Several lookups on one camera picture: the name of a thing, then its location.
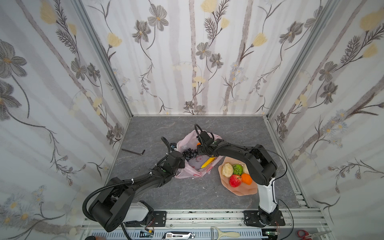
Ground pink plastic bag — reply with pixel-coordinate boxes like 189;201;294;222
176;130;223;179

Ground cream fake garlic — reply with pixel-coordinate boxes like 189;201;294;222
222;163;234;178

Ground red fake strawberry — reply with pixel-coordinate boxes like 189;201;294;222
229;175;242;188

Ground orange fake tangerine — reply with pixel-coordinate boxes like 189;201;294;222
241;173;253;185

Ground pink scalloped plate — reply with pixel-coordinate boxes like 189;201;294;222
219;157;258;196

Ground cream fake pear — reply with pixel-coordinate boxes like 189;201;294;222
242;165;250;175

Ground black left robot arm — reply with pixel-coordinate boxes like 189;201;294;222
82;151;185;233

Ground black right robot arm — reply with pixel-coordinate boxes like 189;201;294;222
195;124;279;227

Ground yellow fake banana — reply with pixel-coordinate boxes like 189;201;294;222
201;157;216;169

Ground dark fake grape bunch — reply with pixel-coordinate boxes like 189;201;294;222
182;148;198;162

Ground dark hex key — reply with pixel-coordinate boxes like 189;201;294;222
121;148;146;156

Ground silver black utility knife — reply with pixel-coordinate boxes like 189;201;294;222
162;231;195;240

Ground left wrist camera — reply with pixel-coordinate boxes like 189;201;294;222
170;143;178;151

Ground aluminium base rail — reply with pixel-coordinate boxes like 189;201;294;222
81;207;334;240

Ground red handled scissors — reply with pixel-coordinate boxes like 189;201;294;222
297;230;331;240

